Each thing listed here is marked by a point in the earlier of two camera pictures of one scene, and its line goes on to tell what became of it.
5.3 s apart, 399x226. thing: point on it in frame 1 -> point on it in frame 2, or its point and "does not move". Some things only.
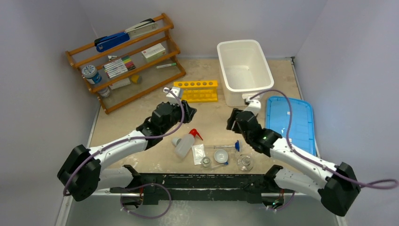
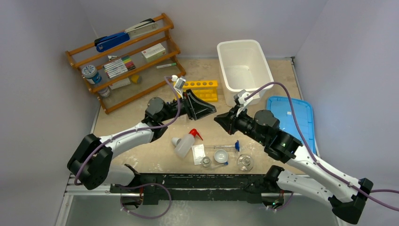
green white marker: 166,65 does not move
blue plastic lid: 301,133 does not move
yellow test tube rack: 198,91 does not move
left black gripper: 189,113 -> 195,108
